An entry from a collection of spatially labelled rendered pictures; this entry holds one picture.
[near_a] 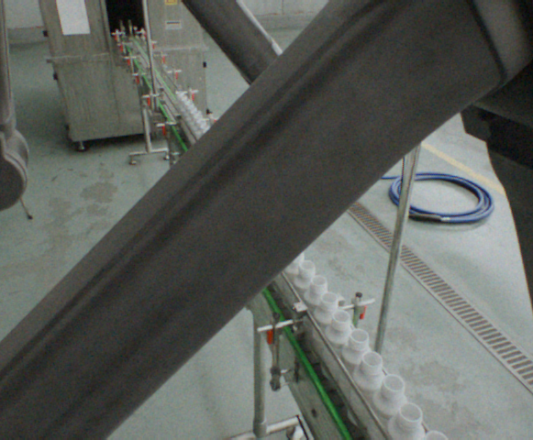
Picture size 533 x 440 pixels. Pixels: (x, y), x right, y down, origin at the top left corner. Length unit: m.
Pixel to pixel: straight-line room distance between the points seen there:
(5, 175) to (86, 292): 0.44
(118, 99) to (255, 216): 4.55
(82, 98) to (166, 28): 0.98
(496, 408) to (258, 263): 2.36
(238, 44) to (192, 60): 4.10
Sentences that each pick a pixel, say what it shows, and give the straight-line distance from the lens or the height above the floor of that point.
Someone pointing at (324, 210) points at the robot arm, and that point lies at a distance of 0.18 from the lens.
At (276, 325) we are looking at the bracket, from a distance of 1.06.
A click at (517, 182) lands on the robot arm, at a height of 1.72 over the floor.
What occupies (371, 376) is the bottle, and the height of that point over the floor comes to 1.14.
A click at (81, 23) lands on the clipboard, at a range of 4.55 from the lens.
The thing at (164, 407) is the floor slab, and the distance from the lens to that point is 2.33.
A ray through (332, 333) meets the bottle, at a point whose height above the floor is 1.13.
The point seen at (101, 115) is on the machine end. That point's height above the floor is 0.35.
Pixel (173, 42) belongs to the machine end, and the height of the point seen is 0.94.
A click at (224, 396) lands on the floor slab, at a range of 2.33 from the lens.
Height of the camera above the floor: 1.83
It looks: 32 degrees down
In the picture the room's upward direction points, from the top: straight up
